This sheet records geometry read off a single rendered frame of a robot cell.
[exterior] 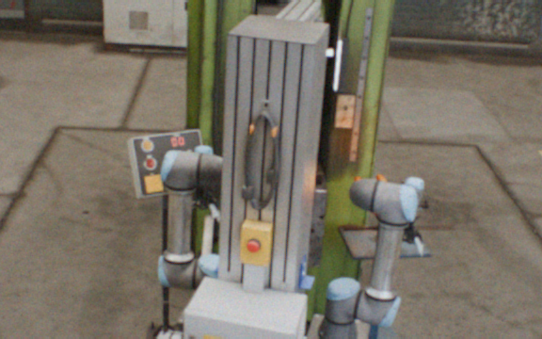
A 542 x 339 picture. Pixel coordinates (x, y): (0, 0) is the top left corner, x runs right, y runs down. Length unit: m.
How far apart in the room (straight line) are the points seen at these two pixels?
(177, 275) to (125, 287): 1.76
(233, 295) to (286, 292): 0.17
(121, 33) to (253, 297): 6.94
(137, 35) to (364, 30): 5.60
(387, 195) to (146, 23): 6.66
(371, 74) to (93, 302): 2.04
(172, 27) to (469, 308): 5.44
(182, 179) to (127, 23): 6.40
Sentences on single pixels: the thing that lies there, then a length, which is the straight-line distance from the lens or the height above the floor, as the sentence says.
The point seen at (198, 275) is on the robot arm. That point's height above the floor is 1.01.
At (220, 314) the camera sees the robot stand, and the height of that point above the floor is 1.23.
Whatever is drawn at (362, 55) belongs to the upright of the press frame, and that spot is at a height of 1.56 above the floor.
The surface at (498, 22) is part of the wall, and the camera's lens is 10.11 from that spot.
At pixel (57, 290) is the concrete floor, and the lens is 4.65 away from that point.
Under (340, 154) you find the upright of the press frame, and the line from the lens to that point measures 3.92.
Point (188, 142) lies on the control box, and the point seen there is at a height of 1.15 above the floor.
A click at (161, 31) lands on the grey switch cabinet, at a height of 0.27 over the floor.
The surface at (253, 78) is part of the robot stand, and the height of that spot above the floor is 1.91.
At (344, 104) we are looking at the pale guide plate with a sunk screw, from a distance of 3.79.
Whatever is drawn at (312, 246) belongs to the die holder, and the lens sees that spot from 3.92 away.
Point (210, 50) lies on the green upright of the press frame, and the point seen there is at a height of 1.55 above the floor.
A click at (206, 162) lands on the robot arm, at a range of 2.71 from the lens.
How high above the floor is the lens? 2.57
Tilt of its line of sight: 25 degrees down
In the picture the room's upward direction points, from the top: 4 degrees clockwise
